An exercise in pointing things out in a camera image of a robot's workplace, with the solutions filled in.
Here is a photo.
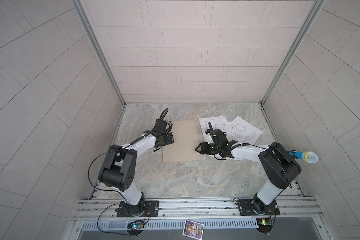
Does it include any colourful picture card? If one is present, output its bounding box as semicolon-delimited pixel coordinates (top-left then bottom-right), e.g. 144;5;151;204
183;220;205;240

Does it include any stack of printed sheets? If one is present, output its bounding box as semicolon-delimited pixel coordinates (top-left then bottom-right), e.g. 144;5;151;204
199;116;231;143

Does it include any blue yellow toy microphone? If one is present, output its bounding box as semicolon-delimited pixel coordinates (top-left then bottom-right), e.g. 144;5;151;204
287;150;319;164

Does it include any printed drawing sheet top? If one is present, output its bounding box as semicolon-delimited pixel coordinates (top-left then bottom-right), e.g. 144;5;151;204
225;116;263;144

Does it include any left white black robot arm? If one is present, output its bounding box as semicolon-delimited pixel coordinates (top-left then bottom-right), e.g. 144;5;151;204
90;109;175;218

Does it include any left green circuit board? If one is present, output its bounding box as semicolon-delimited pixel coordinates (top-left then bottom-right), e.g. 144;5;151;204
127;221;145;231

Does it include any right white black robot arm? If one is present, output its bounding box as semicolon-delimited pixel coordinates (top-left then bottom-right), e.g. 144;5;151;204
195;124;305;215

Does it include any aluminium mounting rail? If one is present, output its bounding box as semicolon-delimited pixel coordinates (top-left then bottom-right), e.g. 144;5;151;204
72;196;323;220

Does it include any beige cardboard folder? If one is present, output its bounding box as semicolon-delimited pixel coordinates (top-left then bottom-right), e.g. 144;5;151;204
163;121;202;163

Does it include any right circuit board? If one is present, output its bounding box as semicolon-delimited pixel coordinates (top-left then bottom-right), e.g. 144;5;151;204
256;219;274;234

